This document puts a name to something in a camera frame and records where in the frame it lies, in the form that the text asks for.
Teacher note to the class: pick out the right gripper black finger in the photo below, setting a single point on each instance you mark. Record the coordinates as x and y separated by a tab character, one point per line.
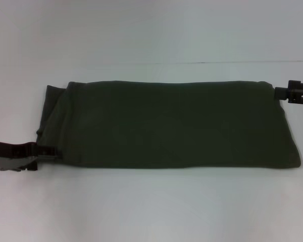
296	83
281	92

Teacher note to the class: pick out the dark green FREE t-shirt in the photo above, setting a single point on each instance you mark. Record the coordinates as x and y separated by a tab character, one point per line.
166	126

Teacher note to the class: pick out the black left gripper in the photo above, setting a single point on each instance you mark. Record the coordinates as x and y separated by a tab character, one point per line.
7	156

